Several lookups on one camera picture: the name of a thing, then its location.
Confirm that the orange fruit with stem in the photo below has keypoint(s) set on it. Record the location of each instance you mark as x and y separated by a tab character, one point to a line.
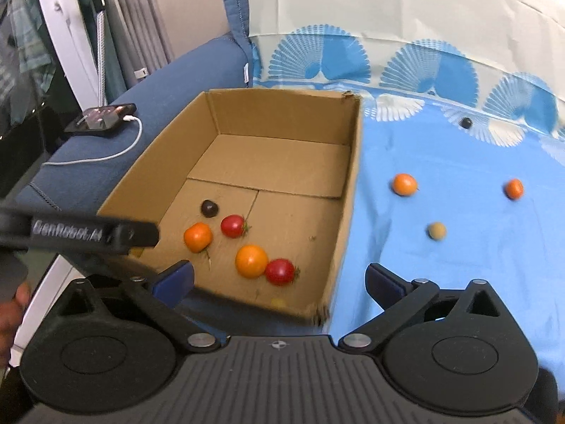
514	189

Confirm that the olive green small fruit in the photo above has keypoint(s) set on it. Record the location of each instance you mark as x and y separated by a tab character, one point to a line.
278	303

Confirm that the dark purple grape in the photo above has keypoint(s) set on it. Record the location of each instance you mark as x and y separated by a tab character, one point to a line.
209	208

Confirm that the small red cherry fruit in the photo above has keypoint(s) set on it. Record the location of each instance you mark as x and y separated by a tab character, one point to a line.
281	271

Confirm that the black grape near pattern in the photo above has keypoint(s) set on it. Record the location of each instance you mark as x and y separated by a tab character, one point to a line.
466	123

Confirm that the brown cardboard box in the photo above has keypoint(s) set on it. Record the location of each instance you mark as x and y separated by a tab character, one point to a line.
286	160

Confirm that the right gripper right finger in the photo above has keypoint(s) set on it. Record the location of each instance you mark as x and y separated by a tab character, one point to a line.
403	302

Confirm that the small orange fruit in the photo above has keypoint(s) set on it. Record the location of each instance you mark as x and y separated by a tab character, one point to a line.
251	261

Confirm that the black smartphone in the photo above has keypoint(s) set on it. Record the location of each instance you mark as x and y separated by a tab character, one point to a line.
100	121

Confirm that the person left hand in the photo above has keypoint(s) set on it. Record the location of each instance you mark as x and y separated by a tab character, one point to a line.
11	317

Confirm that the grey curtain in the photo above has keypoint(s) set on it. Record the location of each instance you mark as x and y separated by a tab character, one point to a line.
142	37

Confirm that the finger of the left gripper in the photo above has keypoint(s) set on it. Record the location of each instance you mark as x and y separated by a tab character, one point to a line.
64	232

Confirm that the hanging striped clothes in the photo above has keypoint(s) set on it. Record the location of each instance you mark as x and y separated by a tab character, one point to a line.
24	56

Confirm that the white door frame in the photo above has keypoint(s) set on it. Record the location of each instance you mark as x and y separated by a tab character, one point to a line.
70	38

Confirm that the blue sofa armrest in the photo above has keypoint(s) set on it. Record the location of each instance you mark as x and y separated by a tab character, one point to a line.
218	64

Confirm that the red tomato fruit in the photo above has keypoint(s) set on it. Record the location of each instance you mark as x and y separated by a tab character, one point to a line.
234	226

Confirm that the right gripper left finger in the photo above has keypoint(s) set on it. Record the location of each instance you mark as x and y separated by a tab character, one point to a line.
157	297

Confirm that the blue patterned bed sheet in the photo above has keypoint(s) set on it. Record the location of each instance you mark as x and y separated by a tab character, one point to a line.
420	66

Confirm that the garment steamer pole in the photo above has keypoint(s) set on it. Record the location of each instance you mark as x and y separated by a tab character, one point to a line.
99	9

